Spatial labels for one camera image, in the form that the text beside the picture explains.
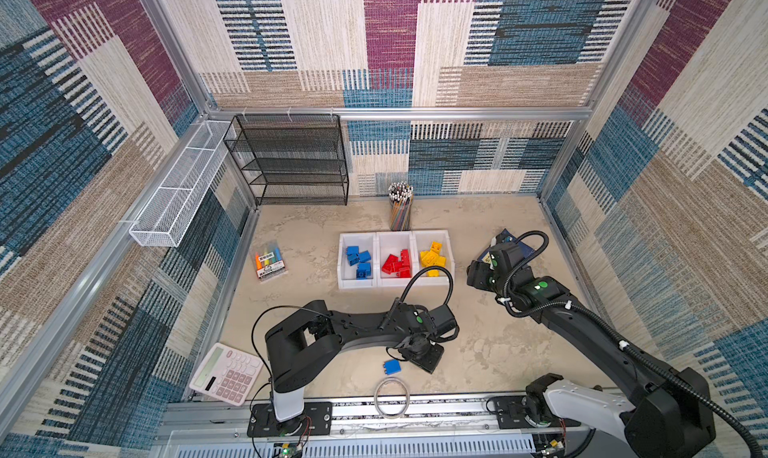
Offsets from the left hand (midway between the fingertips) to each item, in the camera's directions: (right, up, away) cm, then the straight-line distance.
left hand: (432, 362), depth 80 cm
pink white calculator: (-53, -2, -2) cm, 53 cm away
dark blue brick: (-24, +27, +21) cm, 42 cm away
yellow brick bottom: (+5, +25, +17) cm, 30 cm away
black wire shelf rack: (-47, +61, +29) cm, 82 cm away
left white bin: (-25, +21, +17) cm, 37 cm away
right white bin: (0, +31, +25) cm, 40 cm away
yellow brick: (+4, +29, +21) cm, 37 cm away
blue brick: (-19, +22, +15) cm, 33 cm away
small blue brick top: (-20, +26, +21) cm, 39 cm away
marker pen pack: (-51, +24, +21) cm, 61 cm away
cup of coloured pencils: (-8, +45, +16) cm, 49 cm away
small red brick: (-6, +22, +14) cm, 26 cm away
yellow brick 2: (-1, +25, -6) cm, 25 cm away
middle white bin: (-10, +31, +25) cm, 41 cm away
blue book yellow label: (+29, +33, +25) cm, 51 cm away
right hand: (+14, +23, +2) cm, 27 cm away
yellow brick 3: (+2, +26, +16) cm, 31 cm away
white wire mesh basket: (-80, +41, +13) cm, 90 cm away
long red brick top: (-10, +24, +16) cm, 31 cm away
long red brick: (-6, +25, +19) cm, 32 cm away
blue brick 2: (-11, -1, +1) cm, 11 cm away
